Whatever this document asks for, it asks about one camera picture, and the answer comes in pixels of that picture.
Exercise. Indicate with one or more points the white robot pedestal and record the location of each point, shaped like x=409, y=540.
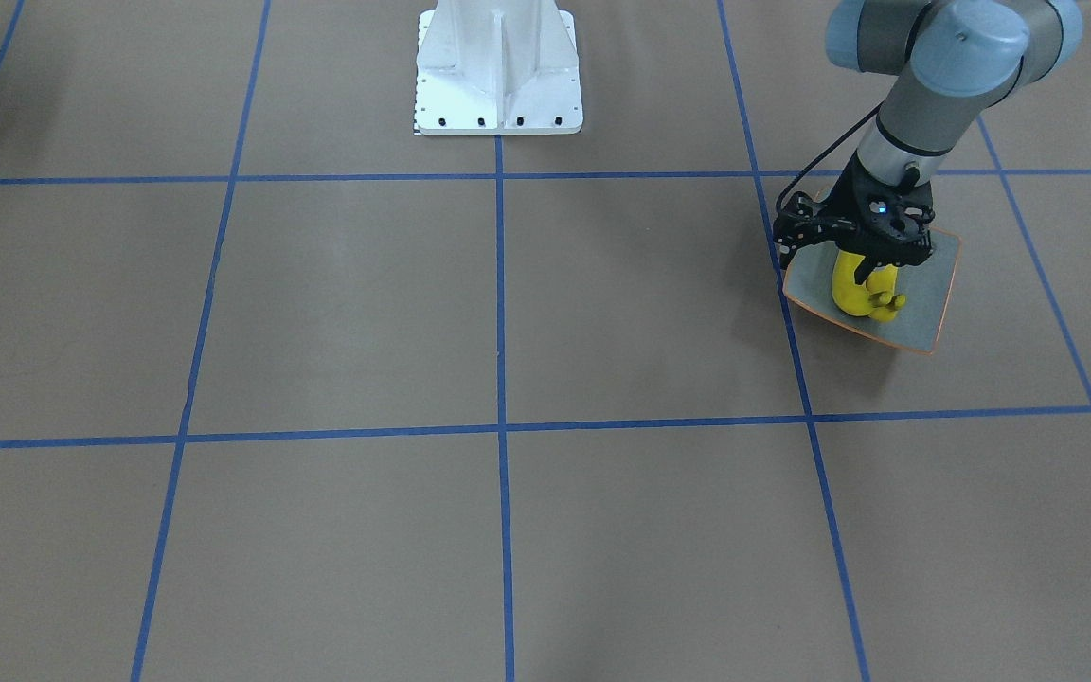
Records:
x=497, y=68

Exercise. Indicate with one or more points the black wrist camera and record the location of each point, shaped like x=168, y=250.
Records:
x=800, y=223

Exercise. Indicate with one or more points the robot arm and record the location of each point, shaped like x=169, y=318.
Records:
x=951, y=60

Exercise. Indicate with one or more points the yellow banana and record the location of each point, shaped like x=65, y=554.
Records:
x=885, y=301
x=849, y=296

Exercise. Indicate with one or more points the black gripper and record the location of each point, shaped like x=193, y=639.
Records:
x=850, y=203

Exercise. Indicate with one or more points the grey square plate orange rim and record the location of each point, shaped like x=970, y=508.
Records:
x=807, y=284

